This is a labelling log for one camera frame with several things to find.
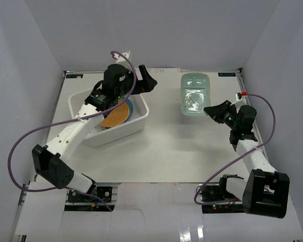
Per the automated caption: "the purple cable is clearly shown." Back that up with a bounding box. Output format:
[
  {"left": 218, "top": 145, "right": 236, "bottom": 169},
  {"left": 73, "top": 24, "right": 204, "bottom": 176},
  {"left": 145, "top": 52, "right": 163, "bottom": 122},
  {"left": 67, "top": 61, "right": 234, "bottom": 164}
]
[
  {"left": 7, "top": 50, "right": 137, "bottom": 211},
  {"left": 193, "top": 92, "right": 277, "bottom": 205}
]

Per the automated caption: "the blue round plate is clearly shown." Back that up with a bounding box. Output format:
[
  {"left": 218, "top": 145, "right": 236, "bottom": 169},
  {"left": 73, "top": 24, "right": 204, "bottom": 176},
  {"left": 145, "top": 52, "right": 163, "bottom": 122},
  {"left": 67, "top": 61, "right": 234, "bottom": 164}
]
[{"left": 125, "top": 99, "right": 134, "bottom": 122}]

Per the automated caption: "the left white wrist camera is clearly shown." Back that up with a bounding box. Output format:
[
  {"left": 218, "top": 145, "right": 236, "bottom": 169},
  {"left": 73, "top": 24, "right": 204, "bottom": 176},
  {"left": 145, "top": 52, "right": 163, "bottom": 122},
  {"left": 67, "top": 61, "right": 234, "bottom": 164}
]
[{"left": 112, "top": 51, "right": 132, "bottom": 70}]

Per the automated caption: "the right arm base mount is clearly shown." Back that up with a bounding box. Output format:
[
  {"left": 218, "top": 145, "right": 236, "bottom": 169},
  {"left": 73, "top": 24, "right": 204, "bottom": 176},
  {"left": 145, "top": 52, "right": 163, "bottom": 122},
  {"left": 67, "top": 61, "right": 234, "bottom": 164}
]
[{"left": 200, "top": 183, "right": 244, "bottom": 214}]

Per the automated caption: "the orange woven round plate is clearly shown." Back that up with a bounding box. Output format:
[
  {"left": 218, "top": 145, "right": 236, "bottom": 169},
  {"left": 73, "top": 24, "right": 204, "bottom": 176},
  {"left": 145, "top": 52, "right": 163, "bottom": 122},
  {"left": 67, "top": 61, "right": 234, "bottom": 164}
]
[{"left": 99, "top": 102, "right": 130, "bottom": 128}]

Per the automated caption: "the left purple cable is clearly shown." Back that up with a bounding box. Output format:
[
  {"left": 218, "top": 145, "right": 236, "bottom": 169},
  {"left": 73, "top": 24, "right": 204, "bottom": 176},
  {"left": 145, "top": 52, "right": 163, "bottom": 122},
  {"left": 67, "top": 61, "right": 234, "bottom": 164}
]
[{"left": 7, "top": 50, "right": 137, "bottom": 211}]

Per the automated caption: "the white plastic bin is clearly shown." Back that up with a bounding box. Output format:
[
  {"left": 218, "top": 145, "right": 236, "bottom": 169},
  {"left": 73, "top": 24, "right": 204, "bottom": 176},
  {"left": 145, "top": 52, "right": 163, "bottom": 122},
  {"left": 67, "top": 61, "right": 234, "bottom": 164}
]
[{"left": 68, "top": 89, "right": 149, "bottom": 147}]

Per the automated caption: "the pale green oblong dish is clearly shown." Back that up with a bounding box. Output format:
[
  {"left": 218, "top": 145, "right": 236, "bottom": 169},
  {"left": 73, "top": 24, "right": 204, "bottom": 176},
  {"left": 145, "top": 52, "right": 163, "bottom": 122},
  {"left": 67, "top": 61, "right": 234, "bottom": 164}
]
[{"left": 180, "top": 73, "right": 211, "bottom": 116}]

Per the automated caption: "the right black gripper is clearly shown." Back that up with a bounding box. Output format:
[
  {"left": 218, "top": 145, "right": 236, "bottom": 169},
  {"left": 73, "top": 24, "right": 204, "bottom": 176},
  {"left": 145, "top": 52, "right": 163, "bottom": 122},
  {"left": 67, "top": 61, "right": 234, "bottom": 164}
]
[{"left": 204, "top": 100, "right": 239, "bottom": 130}]

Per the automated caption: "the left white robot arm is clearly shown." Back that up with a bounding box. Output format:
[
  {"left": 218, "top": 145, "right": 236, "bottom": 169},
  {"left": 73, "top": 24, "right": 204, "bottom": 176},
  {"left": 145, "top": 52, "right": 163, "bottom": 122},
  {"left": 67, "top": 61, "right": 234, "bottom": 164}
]
[{"left": 32, "top": 64, "right": 157, "bottom": 201}]

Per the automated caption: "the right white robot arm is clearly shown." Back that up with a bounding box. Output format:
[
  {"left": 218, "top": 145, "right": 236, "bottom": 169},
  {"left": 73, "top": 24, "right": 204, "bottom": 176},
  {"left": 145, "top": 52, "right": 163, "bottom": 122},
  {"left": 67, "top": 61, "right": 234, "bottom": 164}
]
[{"left": 204, "top": 100, "right": 290, "bottom": 219}]

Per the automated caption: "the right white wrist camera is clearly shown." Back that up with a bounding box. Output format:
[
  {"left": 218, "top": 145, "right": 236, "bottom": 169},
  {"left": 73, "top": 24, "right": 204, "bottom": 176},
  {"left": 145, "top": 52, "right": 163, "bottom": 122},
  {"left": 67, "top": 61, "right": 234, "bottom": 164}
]
[{"left": 231, "top": 92, "right": 247, "bottom": 109}]

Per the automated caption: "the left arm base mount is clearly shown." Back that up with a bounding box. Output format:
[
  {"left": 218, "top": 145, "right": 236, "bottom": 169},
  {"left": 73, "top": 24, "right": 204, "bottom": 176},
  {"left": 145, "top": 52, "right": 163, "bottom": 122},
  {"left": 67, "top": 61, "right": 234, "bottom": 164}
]
[{"left": 65, "top": 186, "right": 116, "bottom": 212}]

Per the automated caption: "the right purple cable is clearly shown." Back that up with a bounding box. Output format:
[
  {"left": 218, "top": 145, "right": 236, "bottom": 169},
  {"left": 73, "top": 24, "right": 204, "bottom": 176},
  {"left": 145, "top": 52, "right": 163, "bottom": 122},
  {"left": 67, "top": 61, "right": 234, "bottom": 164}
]
[{"left": 193, "top": 92, "right": 277, "bottom": 205}]

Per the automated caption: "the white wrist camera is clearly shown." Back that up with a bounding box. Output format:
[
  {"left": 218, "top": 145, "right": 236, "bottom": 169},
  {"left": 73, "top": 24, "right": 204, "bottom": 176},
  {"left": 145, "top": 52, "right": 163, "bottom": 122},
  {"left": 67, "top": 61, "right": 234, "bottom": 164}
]
[
  {"left": 231, "top": 92, "right": 247, "bottom": 109},
  {"left": 112, "top": 51, "right": 132, "bottom": 70}
]

